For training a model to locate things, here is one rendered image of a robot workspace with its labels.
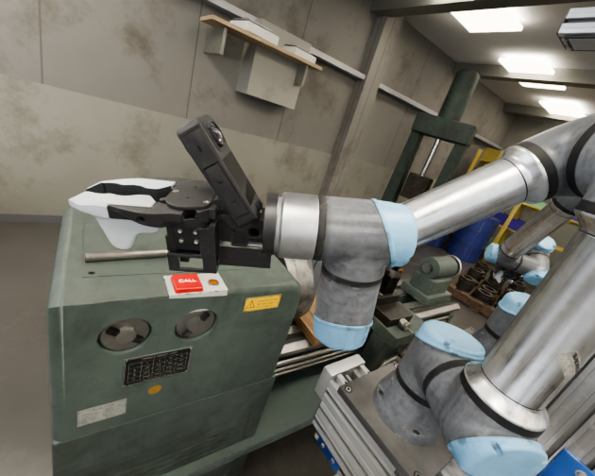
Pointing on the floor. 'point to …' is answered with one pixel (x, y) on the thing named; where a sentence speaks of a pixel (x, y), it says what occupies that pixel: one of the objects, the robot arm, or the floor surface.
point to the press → (435, 125)
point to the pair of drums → (468, 240)
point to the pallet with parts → (472, 277)
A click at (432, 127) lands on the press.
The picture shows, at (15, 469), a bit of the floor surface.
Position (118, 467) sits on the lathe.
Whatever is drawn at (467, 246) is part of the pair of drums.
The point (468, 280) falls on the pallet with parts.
